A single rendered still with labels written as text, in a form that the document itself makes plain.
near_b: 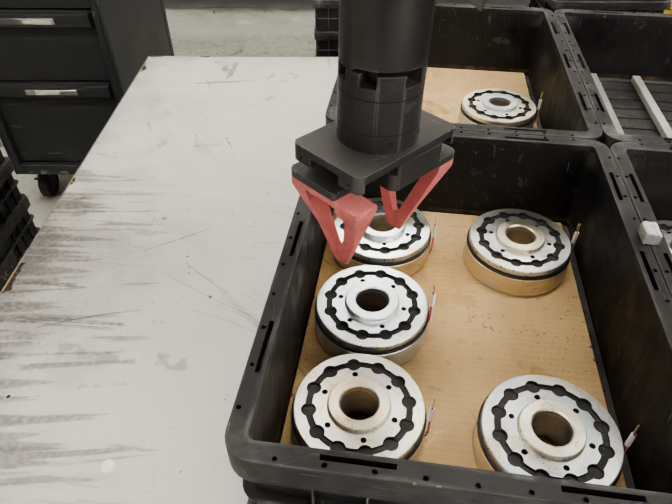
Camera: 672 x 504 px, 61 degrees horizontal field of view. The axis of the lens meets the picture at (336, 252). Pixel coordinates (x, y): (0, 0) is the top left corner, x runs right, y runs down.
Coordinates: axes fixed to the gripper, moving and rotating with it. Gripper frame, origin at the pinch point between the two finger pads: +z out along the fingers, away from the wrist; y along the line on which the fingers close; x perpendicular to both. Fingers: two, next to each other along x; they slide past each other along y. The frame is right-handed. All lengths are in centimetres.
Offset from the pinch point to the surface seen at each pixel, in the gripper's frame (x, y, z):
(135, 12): -159, -61, 37
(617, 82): -7, -67, 10
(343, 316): -0.3, 2.3, 8.3
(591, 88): -1.1, -40.1, 0.7
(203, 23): -275, -158, 94
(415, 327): 5.0, -1.2, 8.2
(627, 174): 10.1, -25.5, 0.8
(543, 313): 10.9, -13.8, 11.1
